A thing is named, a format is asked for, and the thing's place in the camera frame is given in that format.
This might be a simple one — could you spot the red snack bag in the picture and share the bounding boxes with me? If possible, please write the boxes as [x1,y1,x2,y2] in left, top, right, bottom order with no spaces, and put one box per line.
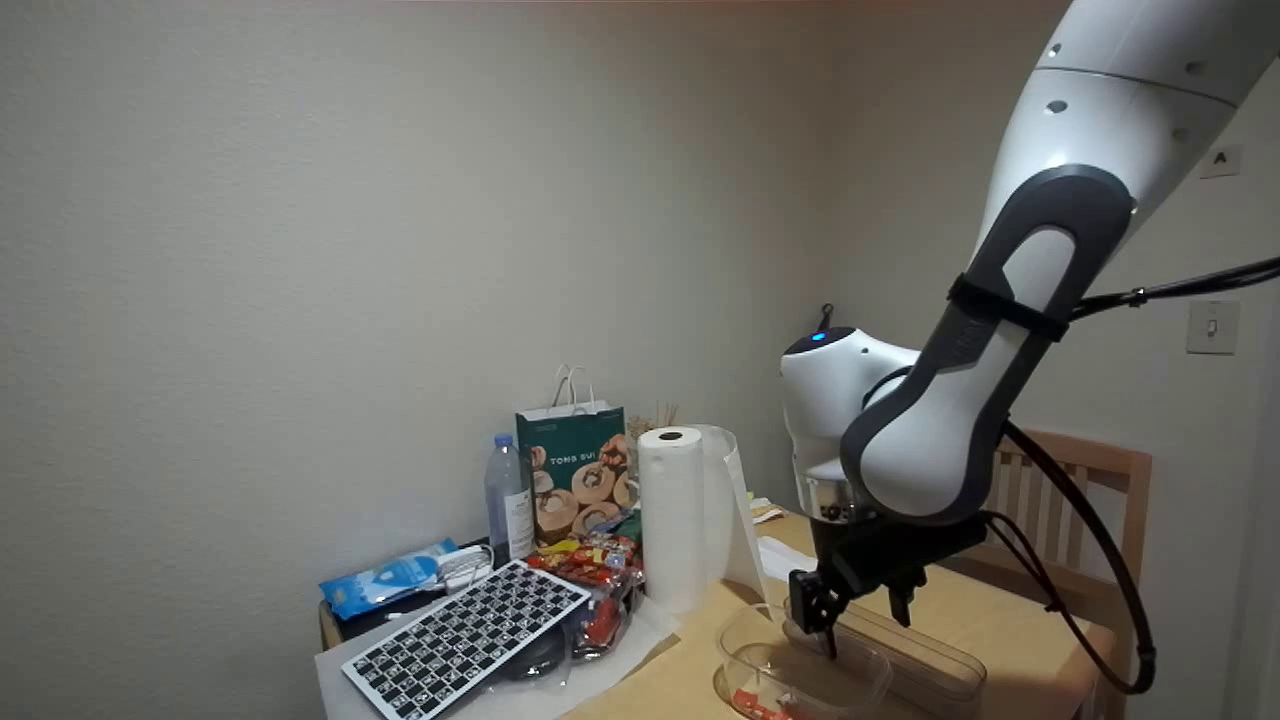
[523,530,651,665]

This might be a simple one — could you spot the small white wall plate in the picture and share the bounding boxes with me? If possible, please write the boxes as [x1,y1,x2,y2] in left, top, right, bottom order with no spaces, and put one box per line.
[1198,137,1243,183]

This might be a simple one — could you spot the wooden chair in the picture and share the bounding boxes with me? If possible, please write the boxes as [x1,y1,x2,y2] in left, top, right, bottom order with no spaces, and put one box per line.
[984,423,1156,720]

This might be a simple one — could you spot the white light switch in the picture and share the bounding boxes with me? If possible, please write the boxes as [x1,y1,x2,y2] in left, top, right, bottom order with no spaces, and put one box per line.
[1184,296,1243,361]

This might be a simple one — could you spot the black white keyboard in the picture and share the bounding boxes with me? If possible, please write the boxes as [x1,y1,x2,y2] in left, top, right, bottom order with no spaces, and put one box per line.
[342,557,598,720]

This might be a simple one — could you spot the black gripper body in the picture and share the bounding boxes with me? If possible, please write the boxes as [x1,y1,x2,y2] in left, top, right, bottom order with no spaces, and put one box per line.
[811,512,994,593]

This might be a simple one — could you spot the green paper gift bag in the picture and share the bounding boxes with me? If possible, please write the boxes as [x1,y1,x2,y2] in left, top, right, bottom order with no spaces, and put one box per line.
[514,371,643,552]

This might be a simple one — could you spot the clear plastic water bottle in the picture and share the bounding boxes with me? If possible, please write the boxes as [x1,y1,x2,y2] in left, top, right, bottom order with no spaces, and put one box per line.
[481,431,538,562]

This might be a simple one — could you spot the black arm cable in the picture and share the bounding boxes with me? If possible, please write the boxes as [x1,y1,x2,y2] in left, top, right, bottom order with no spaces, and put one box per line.
[984,250,1280,696]

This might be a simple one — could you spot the blue packet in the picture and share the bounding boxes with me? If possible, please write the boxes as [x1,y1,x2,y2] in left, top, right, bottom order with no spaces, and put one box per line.
[316,535,463,633]

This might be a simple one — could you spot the white paper towel roll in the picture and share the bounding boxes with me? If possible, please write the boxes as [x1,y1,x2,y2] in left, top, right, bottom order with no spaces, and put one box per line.
[635,419,774,614]

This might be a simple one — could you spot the clear plastic bowl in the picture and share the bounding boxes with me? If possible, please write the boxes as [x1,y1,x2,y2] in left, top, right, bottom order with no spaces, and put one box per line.
[711,602,897,720]

